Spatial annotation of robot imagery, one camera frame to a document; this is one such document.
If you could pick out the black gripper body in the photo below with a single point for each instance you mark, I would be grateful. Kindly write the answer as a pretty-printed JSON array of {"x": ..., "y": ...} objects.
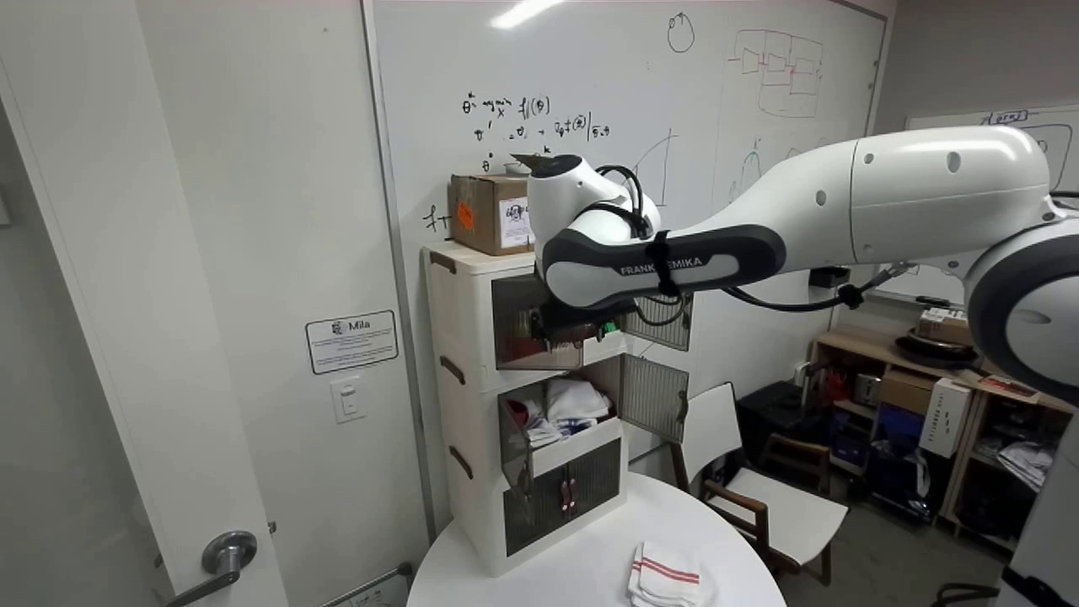
[{"x": 560, "y": 319}]

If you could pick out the translucent grey cupboard door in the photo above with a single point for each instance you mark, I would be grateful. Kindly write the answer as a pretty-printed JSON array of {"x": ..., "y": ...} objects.
[
  {"x": 514, "y": 325},
  {"x": 655, "y": 398},
  {"x": 514, "y": 440}
]

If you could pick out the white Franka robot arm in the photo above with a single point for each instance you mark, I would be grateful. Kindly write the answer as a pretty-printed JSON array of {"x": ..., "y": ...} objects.
[{"x": 923, "y": 198}]

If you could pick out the white clothes in cupboard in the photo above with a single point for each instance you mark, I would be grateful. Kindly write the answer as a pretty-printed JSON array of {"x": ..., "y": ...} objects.
[{"x": 575, "y": 406}]

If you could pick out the dark grey cupboard door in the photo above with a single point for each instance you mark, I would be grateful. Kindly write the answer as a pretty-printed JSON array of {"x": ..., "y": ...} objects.
[
  {"x": 533, "y": 506},
  {"x": 596, "y": 479}
]

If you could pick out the white room door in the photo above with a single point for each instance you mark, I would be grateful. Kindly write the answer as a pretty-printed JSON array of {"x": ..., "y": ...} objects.
[{"x": 104, "y": 340}]

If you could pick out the white three-tier cabinet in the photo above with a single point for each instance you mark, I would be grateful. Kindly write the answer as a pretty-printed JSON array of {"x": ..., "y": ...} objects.
[{"x": 460, "y": 381}]

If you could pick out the brown cardboard box with labels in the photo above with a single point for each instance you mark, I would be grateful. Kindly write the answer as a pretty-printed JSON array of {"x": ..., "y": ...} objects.
[{"x": 489, "y": 212}]

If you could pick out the large whiteboard with black writing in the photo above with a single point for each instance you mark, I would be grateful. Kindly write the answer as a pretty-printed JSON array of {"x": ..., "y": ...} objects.
[{"x": 474, "y": 67}]

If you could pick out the white cloth with red stripes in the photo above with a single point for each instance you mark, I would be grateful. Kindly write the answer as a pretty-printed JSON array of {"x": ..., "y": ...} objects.
[{"x": 668, "y": 576}]

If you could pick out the white wooden-framed chair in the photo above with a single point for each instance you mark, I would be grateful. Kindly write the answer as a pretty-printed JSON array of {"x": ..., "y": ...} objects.
[{"x": 788, "y": 510}]

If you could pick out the small brown cardboard box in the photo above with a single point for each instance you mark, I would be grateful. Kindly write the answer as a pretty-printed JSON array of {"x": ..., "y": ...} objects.
[{"x": 905, "y": 391}]

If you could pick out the blue storage bin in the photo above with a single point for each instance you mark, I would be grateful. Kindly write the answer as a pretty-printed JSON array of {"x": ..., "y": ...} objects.
[{"x": 897, "y": 450}]

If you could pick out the dark round hat-like object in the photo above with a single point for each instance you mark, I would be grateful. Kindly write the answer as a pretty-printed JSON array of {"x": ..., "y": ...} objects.
[{"x": 940, "y": 336}]

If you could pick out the white paper box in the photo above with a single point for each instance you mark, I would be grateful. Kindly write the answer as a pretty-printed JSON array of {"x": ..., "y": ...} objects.
[{"x": 944, "y": 420}]

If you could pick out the wooden storage shelf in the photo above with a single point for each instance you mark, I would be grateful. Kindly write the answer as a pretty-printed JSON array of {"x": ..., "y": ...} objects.
[{"x": 1012, "y": 398}]

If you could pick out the stack of papers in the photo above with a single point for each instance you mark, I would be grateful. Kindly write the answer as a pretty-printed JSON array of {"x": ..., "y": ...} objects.
[{"x": 1027, "y": 464}]

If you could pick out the white wall sign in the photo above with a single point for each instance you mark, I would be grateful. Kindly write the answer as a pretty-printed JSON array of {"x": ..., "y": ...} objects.
[{"x": 353, "y": 341}]

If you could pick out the white light switch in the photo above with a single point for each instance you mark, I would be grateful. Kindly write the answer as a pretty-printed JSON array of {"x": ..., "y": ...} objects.
[{"x": 349, "y": 398}]

